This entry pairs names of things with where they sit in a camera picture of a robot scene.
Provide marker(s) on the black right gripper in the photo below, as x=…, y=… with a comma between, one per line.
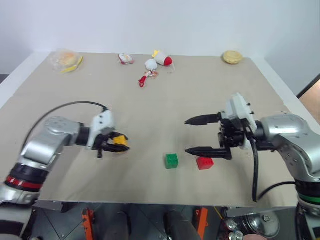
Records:
x=231, y=136

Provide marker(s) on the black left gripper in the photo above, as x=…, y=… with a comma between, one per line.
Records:
x=102, y=142

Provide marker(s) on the yellow cube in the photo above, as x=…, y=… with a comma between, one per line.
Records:
x=121, y=140

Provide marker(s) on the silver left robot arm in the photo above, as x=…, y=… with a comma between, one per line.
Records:
x=42, y=146

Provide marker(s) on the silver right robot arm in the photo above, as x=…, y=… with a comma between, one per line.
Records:
x=290, y=135

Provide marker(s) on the red cube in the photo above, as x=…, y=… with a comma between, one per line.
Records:
x=205, y=163

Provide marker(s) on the green cube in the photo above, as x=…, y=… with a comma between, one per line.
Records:
x=171, y=161

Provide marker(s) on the beige table cover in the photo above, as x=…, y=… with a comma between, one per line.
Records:
x=155, y=105

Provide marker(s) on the small white red packet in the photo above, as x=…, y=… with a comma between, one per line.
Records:
x=125, y=59

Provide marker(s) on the round pale yellow cake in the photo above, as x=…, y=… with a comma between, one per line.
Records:
x=232, y=57

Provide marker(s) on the round white plush ball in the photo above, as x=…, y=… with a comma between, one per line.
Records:
x=151, y=64

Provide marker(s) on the yellow banana toy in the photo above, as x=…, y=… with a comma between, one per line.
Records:
x=75, y=66

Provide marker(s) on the white plush with red tip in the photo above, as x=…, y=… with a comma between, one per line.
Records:
x=162, y=58

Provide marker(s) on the dark rounded shape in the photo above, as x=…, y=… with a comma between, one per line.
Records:
x=178, y=225

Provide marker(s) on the bread bun in clear bag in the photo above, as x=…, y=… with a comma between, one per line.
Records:
x=65, y=58

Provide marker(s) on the silver metal part with bolts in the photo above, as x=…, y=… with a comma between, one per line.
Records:
x=255, y=222

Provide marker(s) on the brown board with dark edge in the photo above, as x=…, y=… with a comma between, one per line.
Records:
x=311, y=96

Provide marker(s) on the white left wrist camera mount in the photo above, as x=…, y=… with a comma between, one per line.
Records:
x=103, y=121

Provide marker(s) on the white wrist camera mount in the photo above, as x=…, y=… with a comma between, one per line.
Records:
x=238, y=110
x=103, y=121

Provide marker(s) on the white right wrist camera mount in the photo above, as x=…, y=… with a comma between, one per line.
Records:
x=238, y=110

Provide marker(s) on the orange metal bracket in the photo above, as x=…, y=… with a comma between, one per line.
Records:
x=87, y=222
x=202, y=221

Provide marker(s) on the black metal bracket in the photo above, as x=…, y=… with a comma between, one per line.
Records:
x=48, y=206

